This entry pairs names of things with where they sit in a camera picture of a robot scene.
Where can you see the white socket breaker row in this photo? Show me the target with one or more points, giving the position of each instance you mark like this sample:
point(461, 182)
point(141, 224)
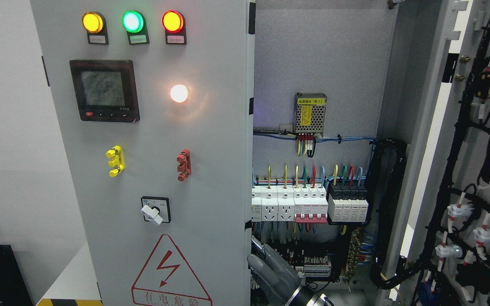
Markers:
point(274, 203)

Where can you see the black digital power meter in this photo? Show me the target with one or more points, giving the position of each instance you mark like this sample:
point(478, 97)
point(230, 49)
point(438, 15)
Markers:
point(105, 90)

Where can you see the red electric hazard sticker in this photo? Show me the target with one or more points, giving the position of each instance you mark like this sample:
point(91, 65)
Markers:
point(167, 279)

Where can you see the black surge protector block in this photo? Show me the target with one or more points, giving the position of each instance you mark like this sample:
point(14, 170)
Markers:
point(347, 204)

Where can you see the red handle circuit breaker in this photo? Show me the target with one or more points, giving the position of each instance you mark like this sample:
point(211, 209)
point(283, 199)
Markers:
point(310, 205)

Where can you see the metal mesh power supply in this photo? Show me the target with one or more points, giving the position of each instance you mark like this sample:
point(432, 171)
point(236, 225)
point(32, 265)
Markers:
point(309, 110)

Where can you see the grey cabinet door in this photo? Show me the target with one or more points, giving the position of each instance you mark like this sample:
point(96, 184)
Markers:
point(433, 227)
point(213, 56)

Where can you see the green indicator lamp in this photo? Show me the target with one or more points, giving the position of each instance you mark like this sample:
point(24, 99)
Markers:
point(133, 21)

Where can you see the grey robot hand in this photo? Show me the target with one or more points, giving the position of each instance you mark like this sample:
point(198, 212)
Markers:
point(275, 276)

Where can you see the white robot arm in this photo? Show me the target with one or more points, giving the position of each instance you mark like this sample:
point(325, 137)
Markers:
point(304, 296)

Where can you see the red indicator lamp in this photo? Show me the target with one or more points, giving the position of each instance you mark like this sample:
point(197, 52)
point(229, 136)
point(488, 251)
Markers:
point(173, 21)

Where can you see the yellow indicator lamp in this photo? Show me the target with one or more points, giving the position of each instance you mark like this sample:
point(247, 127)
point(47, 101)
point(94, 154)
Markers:
point(93, 22)

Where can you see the red terminal connector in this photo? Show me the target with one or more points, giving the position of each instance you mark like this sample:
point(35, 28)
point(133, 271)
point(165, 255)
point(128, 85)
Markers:
point(185, 165)

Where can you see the brass ground terminal bar right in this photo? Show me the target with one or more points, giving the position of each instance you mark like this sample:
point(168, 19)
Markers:
point(354, 253)

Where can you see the yellow terminal connector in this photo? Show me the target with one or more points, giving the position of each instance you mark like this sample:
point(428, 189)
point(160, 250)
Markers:
point(116, 160)

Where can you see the white glowing indicator lamp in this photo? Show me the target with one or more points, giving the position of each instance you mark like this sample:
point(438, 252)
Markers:
point(179, 93)

